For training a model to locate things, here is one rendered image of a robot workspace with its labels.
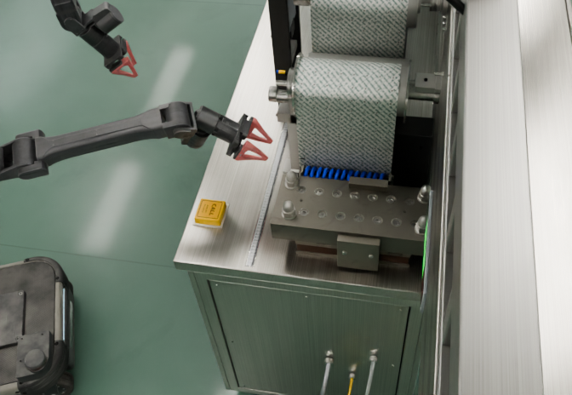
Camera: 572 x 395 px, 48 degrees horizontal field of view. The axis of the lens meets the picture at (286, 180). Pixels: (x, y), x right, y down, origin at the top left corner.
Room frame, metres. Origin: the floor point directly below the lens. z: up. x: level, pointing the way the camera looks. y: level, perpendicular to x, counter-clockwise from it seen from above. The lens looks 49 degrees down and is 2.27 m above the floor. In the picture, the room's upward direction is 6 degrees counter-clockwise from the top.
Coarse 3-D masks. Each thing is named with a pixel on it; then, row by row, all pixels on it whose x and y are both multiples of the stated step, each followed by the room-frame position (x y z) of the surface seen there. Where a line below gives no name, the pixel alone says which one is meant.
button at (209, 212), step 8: (200, 200) 1.13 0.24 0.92; (208, 200) 1.12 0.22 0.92; (216, 200) 1.12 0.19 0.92; (200, 208) 1.10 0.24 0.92; (208, 208) 1.09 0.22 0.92; (216, 208) 1.09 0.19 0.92; (224, 208) 1.09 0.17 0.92; (200, 216) 1.07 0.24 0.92; (208, 216) 1.06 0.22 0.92; (216, 216) 1.06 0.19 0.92; (208, 224) 1.05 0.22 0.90; (216, 224) 1.05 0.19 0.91
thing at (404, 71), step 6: (402, 66) 1.15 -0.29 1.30; (402, 72) 1.12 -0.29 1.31; (408, 72) 1.12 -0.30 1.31; (402, 78) 1.10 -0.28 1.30; (402, 84) 1.09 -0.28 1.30; (402, 90) 1.08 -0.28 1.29; (402, 96) 1.07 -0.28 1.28; (402, 102) 1.07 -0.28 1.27; (402, 108) 1.06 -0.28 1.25; (402, 114) 1.07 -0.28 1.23
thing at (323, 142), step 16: (304, 128) 1.12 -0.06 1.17; (320, 128) 1.11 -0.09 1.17; (336, 128) 1.10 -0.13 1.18; (352, 128) 1.09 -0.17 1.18; (368, 128) 1.08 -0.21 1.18; (384, 128) 1.07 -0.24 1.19; (304, 144) 1.12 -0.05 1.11; (320, 144) 1.11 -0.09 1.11; (336, 144) 1.10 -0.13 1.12; (352, 144) 1.09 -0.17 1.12; (368, 144) 1.08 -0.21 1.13; (384, 144) 1.07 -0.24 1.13; (304, 160) 1.12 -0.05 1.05; (320, 160) 1.11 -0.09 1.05; (336, 160) 1.10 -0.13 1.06; (352, 160) 1.09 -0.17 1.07; (368, 160) 1.08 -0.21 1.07; (384, 160) 1.07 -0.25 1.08
